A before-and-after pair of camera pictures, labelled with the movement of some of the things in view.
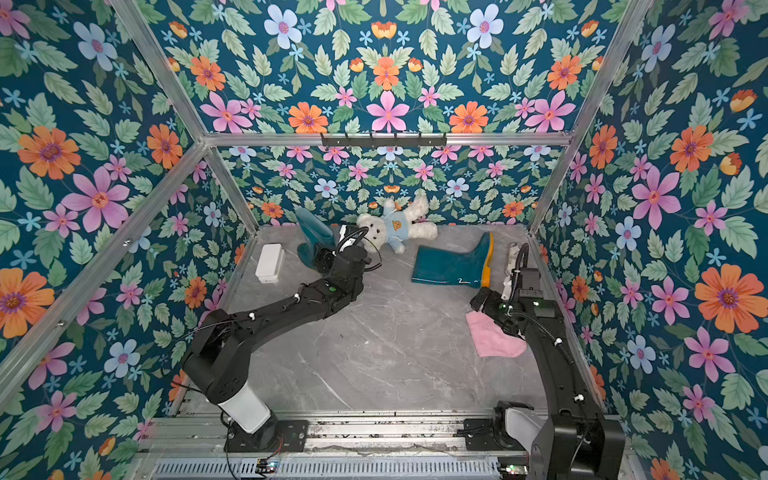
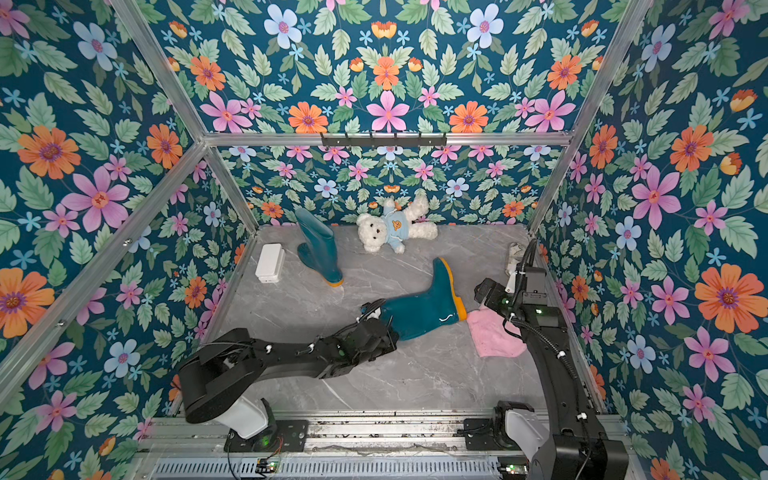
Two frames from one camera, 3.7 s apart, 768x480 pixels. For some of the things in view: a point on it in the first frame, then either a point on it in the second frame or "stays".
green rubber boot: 440,265 to 417,316
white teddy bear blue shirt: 397,225 stays
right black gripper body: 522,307 stays
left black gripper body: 323,259 to 383,345
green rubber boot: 317,236 stays
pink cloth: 491,340 stays
